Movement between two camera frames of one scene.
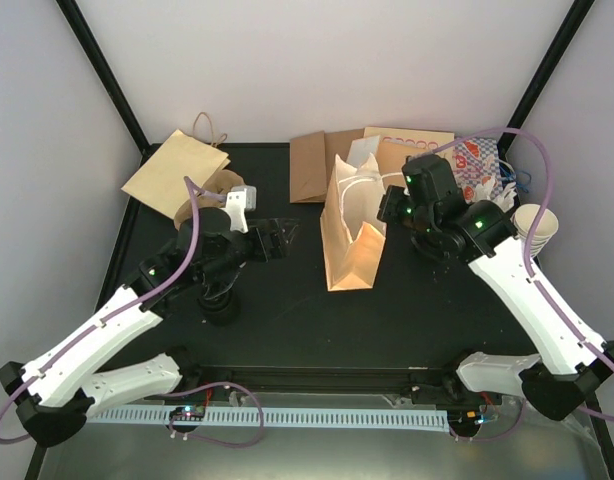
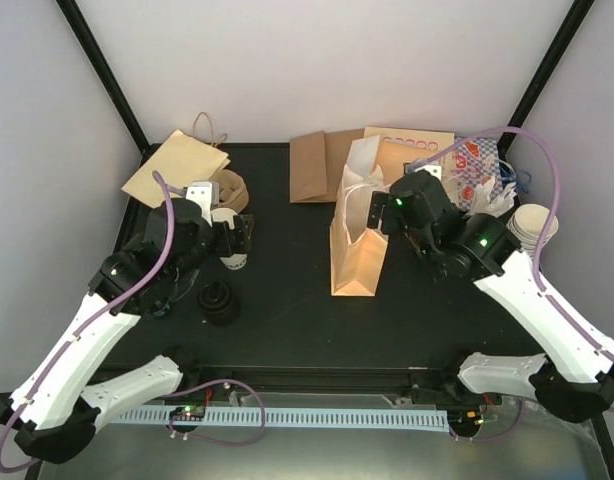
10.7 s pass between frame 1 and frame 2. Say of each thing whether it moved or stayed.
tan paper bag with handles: stayed
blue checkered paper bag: stayed
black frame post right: stayed
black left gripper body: moved
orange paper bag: moved
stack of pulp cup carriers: stayed
